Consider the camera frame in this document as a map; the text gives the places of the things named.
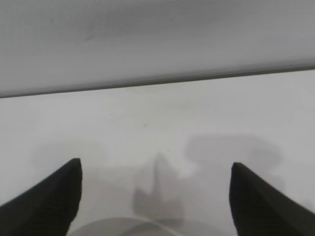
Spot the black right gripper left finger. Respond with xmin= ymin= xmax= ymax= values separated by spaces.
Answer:
xmin=0 ymin=158 xmax=83 ymax=236

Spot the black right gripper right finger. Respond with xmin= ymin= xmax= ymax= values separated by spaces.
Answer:
xmin=229 ymin=162 xmax=315 ymax=236

